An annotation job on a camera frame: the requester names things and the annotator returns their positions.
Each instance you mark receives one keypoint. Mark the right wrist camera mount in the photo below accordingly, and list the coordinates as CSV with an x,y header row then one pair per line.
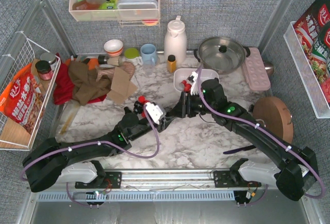
x,y
193,80

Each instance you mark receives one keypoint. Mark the red lid jar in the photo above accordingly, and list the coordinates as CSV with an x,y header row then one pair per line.
x,y
44,70

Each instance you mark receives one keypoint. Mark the steel pot with lid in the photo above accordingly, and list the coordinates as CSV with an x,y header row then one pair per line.
x,y
222,54

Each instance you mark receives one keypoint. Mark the purple knife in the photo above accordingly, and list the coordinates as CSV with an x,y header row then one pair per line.
x,y
233,151

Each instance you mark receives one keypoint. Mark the brown cloth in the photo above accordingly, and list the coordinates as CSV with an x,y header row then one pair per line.
x,y
86,87

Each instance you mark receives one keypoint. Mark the pink egg tray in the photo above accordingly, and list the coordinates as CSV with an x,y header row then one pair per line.
x,y
254,71

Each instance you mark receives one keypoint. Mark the red coffee capsule top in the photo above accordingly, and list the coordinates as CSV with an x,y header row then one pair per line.
x,y
142,100

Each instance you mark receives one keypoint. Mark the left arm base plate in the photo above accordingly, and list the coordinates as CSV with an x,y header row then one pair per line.
x,y
112,180

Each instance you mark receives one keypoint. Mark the blue mug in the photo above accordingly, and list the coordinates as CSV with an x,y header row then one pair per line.
x,y
149,54

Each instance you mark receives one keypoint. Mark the silver lid jar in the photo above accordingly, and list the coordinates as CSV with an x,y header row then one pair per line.
x,y
50,58

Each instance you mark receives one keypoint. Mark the white plastic storage basket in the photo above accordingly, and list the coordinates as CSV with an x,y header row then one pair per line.
x,y
183,73

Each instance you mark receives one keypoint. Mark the clear glass cup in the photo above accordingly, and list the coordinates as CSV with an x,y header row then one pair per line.
x,y
148,69

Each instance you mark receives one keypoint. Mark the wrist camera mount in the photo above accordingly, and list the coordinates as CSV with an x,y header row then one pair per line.
x,y
156,112
193,80

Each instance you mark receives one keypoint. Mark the red capsule number two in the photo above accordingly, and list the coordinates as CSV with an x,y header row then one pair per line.
x,y
187,87

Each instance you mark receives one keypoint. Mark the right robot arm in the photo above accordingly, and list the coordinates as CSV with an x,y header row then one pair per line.
x,y
298,168

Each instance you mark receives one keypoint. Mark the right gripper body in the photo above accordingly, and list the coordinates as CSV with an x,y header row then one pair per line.
x,y
183,104

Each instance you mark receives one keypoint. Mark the brown cardboard piece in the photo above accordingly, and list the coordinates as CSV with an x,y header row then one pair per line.
x,y
121,87

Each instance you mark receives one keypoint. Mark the green lid cup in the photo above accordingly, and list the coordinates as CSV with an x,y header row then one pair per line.
x,y
132,55

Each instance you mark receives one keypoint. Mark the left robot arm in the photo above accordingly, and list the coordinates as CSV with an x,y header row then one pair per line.
x,y
45,163

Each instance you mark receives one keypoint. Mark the black bottle cap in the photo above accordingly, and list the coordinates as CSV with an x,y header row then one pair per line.
x,y
102,59

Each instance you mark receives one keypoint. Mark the orange juice bottle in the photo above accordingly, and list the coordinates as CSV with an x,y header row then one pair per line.
x,y
171,63

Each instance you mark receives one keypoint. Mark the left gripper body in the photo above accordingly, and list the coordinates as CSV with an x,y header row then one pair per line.
x,y
163,122

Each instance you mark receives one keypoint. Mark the red cloth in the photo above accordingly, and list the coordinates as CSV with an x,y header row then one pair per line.
x,y
64,86

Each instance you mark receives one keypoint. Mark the round wooden cutting board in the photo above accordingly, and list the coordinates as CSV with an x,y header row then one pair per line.
x,y
273,114

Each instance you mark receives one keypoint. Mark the red seasoning packet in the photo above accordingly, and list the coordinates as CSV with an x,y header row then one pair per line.
x,y
312,30

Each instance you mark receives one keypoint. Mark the red coffee capsule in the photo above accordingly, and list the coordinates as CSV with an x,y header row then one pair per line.
x,y
142,100
183,84

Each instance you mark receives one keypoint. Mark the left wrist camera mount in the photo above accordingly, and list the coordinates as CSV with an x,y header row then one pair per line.
x,y
156,112

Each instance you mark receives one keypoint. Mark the white right wall basket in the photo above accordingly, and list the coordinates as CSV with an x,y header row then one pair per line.
x,y
315,94

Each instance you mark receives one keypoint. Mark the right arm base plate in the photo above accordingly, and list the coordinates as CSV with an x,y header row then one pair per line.
x,y
229,179

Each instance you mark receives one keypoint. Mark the orange snack bag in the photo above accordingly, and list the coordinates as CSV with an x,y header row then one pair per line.
x,y
21,102

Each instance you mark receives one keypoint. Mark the orange striped bowl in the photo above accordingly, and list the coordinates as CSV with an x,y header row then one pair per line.
x,y
113,47

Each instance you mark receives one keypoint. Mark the white wire side basket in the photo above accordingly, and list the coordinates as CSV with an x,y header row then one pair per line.
x,y
13,135

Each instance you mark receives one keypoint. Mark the striped pink towel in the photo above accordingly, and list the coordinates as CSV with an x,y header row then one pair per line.
x,y
108,70

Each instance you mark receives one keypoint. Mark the orange plate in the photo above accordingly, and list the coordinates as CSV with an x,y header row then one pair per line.
x,y
92,63

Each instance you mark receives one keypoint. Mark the black coffee capsule left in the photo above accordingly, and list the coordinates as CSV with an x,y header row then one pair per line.
x,y
127,110

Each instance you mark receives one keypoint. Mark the cream wall basket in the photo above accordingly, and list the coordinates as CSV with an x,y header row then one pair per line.
x,y
87,10

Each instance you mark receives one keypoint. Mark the clear plastic food container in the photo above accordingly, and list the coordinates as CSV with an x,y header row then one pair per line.
x,y
137,9

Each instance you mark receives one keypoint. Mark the steel ladle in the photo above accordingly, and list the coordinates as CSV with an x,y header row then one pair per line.
x,y
269,67

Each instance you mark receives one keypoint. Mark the white thermos jug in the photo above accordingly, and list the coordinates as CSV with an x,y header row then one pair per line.
x,y
175,41

